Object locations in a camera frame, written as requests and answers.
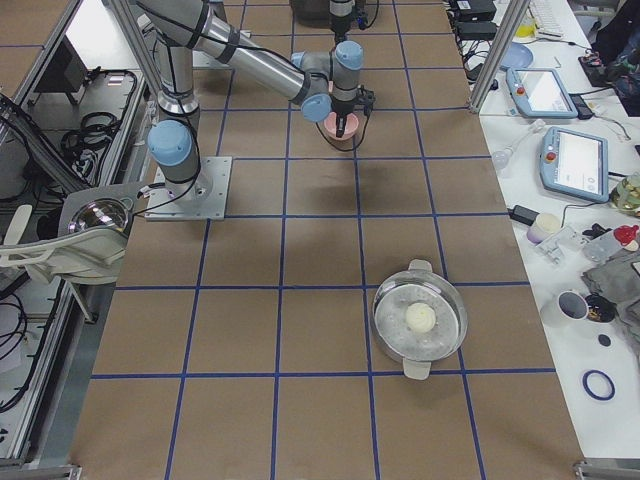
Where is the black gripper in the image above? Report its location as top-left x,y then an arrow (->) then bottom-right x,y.
333,87 -> 375,139

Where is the pink bowl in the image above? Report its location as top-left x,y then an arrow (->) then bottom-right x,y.
322,112 -> 359,141

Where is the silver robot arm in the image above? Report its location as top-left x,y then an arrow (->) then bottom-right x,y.
137,1 -> 375,207
329,0 -> 356,44

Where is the light blue plate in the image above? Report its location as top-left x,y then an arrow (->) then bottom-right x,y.
500,42 -> 534,71

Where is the upper blue teach pendant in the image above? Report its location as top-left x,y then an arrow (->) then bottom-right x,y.
505,68 -> 578,119

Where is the blue teach pendant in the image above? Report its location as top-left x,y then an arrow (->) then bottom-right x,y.
538,127 -> 609,203
505,68 -> 578,119

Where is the black power adapter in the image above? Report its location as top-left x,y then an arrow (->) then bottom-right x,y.
508,205 -> 539,226

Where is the steel steamer pan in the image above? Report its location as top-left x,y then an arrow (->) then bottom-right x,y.
371,259 -> 468,381

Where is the white steamed bun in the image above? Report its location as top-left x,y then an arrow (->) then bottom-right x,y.
405,302 -> 436,334

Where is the lavender cup with lid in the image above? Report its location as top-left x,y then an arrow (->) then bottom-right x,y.
526,213 -> 561,244

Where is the lower blue teach pendant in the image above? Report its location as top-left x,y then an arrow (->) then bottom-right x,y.
538,127 -> 609,203

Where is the glass pot lid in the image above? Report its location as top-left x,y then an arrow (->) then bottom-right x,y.
64,197 -> 132,237

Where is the green glass jar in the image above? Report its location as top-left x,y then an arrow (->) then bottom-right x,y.
609,173 -> 640,218

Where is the white mug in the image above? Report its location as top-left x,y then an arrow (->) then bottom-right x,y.
540,290 -> 589,328

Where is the grey cloth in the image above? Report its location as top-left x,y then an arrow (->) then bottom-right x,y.
581,251 -> 639,357

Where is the black camera cable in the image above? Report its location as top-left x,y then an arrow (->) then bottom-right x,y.
317,112 -> 374,154

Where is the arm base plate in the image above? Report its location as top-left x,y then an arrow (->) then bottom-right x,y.
143,156 -> 232,221

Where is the aluminium frame post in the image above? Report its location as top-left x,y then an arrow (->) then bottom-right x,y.
468,0 -> 529,114

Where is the aluminium frame rail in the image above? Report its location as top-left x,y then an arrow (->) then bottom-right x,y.
1,1 -> 137,465

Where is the blue rubber ring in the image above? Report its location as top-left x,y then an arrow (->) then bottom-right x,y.
581,369 -> 616,401

